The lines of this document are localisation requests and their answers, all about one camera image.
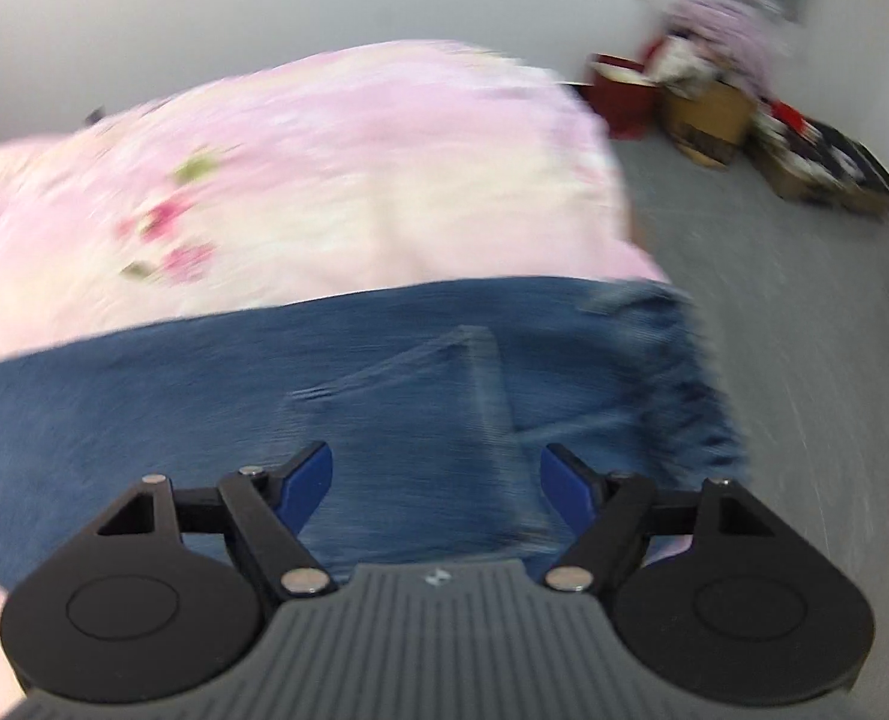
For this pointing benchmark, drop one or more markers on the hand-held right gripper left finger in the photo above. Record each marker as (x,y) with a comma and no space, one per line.
(311,481)

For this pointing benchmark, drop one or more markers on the brown cardboard box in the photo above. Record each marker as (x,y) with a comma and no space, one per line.
(711,124)

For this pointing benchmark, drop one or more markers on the red bucket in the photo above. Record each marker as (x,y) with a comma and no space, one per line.
(624,101)

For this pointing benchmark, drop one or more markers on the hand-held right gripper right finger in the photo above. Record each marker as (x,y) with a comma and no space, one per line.
(564,484)

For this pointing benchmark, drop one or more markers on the cardboard box with clothes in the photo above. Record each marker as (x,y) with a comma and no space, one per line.
(812,157)

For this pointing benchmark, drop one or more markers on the pink floral blanket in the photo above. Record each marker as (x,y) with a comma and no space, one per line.
(339,165)

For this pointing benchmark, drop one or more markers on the blue denim pants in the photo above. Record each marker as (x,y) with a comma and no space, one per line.
(189,405)

